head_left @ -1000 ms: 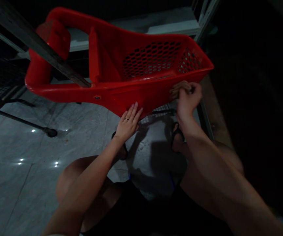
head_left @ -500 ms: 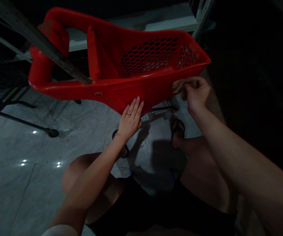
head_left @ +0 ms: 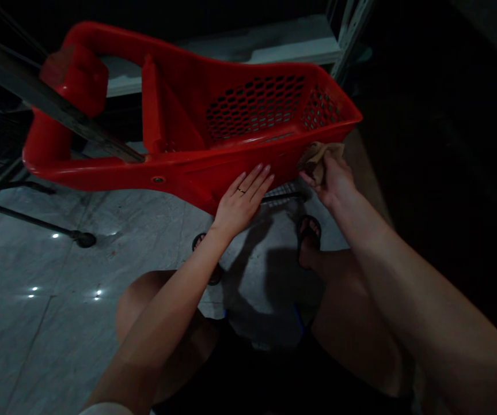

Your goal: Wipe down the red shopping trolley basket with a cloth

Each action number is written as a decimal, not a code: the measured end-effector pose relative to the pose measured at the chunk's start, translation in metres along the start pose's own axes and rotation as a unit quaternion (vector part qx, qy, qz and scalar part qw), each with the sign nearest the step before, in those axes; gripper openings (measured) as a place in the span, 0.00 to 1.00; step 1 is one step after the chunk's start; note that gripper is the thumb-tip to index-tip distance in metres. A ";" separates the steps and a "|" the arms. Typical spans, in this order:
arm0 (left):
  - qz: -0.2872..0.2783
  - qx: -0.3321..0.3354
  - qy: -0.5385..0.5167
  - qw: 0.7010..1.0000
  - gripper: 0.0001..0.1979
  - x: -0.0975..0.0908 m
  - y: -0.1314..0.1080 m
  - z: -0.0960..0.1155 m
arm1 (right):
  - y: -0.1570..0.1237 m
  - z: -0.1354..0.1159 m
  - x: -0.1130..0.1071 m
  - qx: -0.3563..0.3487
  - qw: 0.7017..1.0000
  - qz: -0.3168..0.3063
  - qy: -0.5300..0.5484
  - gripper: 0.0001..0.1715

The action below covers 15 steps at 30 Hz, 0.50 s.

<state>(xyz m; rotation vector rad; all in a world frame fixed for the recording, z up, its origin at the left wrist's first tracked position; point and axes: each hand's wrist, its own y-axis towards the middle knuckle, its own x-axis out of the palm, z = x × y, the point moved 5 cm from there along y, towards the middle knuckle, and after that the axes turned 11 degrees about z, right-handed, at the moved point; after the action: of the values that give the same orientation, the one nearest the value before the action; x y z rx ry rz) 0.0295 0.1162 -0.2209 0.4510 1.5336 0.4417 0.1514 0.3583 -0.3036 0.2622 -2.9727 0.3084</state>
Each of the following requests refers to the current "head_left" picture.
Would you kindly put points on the person's left fingers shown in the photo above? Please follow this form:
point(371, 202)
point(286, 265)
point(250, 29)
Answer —
point(257, 179)

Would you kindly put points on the person's left hand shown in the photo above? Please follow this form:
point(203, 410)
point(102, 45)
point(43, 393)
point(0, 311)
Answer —
point(240, 201)

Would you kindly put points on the person's legs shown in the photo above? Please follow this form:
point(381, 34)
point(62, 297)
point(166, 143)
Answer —
point(274, 311)

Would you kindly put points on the brown cleaning cloth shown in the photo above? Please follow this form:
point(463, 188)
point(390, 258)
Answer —
point(321, 157)

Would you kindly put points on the person's right fingers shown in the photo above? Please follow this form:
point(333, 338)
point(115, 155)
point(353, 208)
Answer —
point(313, 180)

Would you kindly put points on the black metal cart frame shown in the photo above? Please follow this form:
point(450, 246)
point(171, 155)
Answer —
point(36, 129)

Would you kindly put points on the person's right hand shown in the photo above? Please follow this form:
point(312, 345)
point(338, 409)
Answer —
point(333, 182)

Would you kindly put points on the white metal shelf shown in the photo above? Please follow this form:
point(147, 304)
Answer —
point(300, 43)

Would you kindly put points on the red plastic shopping basket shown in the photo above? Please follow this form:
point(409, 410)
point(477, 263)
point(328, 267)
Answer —
point(213, 125)

